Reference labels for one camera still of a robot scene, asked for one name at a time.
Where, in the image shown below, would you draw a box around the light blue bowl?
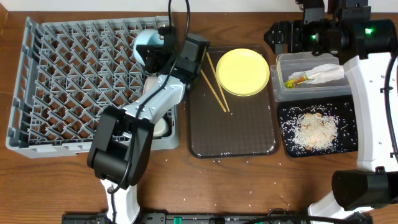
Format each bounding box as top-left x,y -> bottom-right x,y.
133,30 -> 164,65

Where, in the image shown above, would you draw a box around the green yellow snack wrapper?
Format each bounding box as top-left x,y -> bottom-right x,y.
284,72 -> 312,88

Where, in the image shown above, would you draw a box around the white paper napkin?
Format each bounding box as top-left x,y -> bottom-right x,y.
303,63 -> 345,85

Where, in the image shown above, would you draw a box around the yellow plastic plate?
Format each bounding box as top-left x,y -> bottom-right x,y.
216,48 -> 270,96

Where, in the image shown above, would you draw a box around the white plastic cup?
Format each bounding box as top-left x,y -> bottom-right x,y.
153,118 -> 170,139

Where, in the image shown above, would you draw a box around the wooden chopstick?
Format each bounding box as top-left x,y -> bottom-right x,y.
206,52 -> 230,112
200,70 -> 227,112

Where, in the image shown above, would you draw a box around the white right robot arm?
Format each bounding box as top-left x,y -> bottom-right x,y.
264,19 -> 397,223

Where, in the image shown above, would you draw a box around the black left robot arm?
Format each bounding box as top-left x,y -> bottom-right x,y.
87,26 -> 210,223

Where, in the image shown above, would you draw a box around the clear plastic bin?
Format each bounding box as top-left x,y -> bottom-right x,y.
270,52 -> 351,102

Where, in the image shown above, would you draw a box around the grey dish rack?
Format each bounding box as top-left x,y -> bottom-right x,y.
6,16 -> 169,159

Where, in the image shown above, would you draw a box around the black plastic bin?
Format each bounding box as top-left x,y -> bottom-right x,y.
276,95 -> 360,158

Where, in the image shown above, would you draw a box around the rice and food scraps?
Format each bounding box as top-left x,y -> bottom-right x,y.
281,105 -> 358,153

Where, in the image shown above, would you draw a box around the dark brown tray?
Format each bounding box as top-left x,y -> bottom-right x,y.
186,46 -> 279,159

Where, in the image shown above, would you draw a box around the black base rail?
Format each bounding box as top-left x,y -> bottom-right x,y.
61,212 -> 374,224

